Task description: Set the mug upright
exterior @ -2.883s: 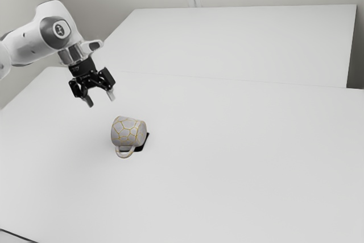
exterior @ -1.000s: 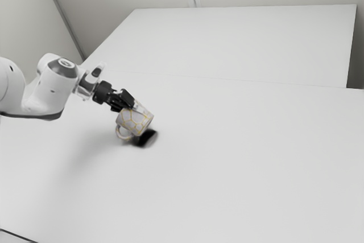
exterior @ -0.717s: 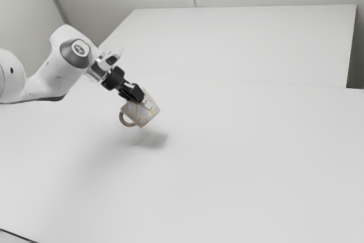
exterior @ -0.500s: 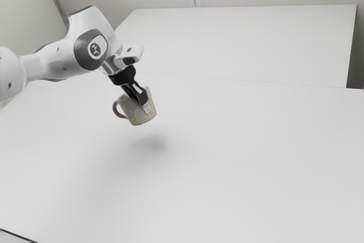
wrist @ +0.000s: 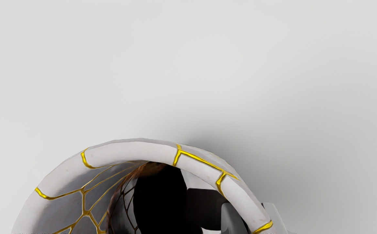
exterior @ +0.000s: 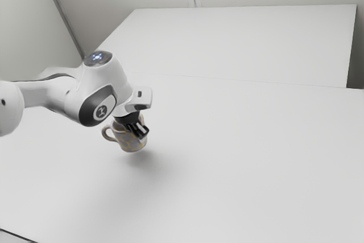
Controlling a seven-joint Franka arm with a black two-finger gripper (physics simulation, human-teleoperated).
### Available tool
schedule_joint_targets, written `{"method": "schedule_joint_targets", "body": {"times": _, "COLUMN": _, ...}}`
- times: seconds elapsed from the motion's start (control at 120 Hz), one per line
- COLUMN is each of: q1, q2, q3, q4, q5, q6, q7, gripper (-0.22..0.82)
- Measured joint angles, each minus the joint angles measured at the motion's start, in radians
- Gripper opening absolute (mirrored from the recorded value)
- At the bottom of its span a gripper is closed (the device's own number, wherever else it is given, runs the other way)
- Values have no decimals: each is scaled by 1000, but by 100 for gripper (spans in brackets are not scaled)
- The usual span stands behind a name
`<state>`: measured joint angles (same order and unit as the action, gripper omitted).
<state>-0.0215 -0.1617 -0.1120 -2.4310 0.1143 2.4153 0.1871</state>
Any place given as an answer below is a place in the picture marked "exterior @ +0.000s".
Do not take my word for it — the cream mug with yellow pattern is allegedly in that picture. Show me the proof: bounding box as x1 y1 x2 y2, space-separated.
101 120 149 154

